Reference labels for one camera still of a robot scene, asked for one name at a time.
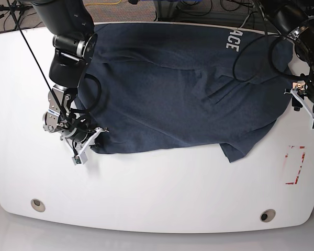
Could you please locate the left table cable grommet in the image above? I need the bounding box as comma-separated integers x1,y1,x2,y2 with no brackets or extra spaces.
31,199,46,212

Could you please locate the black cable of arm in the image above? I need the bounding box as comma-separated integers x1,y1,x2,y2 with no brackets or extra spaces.
232,0,312,84
73,74,103,116

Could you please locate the dark blue T-shirt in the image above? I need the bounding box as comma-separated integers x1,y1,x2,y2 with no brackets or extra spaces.
88,23,293,162

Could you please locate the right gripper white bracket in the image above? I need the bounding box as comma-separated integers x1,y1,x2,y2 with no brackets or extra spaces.
61,127,109,164

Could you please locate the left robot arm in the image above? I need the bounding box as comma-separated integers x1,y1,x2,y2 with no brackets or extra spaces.
252,1,314,130

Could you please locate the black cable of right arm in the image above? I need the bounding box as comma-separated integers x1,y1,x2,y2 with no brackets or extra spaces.
73,74,103,116

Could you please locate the red tape rectangle marking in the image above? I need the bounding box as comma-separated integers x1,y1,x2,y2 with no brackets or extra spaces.
282,145,306,185

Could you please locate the yellow cable on floor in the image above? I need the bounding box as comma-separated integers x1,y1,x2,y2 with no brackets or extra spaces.
85,0,122,8

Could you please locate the right table cable grommet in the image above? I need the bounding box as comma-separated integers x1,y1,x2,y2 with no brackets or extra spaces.
260,209,276,223

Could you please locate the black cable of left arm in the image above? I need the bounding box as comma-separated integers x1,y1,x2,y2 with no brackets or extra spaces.
232,0,312,84

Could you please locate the black tripod stand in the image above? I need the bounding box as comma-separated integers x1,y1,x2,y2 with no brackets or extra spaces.
0,1,36,31

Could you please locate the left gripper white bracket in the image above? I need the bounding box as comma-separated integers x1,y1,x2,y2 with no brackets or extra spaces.
284,81,314,130

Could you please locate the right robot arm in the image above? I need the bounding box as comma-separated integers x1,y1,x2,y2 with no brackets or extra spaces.
31,1,105,165

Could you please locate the table cable grommet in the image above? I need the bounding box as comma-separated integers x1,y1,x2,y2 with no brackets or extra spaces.
31,199,46,212
260,209,276,223

